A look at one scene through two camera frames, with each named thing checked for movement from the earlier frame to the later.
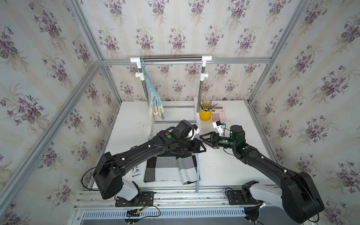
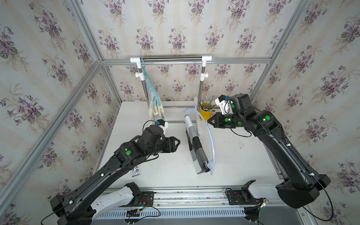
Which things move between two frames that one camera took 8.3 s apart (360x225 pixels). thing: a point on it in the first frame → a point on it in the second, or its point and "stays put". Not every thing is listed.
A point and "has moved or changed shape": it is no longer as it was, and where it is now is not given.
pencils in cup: (207, 106) stays put
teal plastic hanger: (158, 98) stays put
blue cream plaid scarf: (155, 109) stays put
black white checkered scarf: (174, 167) has moved or changed shape
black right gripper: (213, 143) → (217, 122)
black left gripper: (197, 148) → (171, 145)
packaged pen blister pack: (135, 171) stays put
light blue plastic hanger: (198, 180) → (213, 163)
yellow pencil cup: (205, 116) stays put
